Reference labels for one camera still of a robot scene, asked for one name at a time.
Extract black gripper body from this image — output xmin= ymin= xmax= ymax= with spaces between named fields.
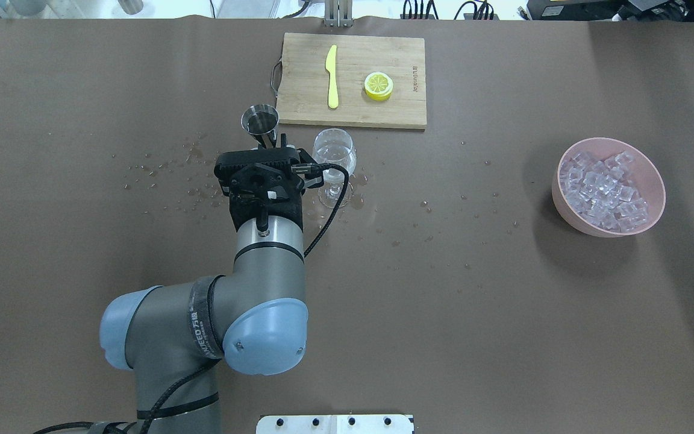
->
xmin=214 ymin=146 xmax=324 ymax=231

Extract steel measuring jigger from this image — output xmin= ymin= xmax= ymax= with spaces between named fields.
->
xmin=240 ymin=104 xmax=280 ymax=149

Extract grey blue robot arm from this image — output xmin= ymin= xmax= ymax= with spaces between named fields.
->
xmin=42 ymin=145 xmax=323 ymax=433

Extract clear wine glass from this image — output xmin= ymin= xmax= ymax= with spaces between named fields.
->
xmin=313 ymin=127 xmax=357 ymax=209

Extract clear ice cubes pile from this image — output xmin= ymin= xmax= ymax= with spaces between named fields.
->
xmin=559 ymin=151 xmax=648 ymax=233

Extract bamboo cutting board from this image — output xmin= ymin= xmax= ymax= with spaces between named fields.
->
xmin=276 ymin=33 xmax=428 ymax=131

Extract yellow plastic knife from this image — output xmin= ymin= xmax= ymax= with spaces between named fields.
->
xmin=325 ymin=45 xmax=339 ymax=110

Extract yellow lemon slice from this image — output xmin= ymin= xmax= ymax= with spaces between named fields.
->
xmin=363 ymin=71 xmax=394 ymax=101

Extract pink bowl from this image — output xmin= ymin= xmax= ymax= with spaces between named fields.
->
xmin=551 ymin=137 xmax=666 ymax=238

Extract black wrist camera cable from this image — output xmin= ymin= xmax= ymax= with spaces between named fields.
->
xmin=293 ymin=163 xmax=351 ymax=259

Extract aluminium camera post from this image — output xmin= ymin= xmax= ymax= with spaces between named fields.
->
xmin=323 ymin=0 xmax=354 ymax=28

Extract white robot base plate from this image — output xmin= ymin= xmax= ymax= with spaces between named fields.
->
xmin=255 ymin=413 xmax=415 ymax=433

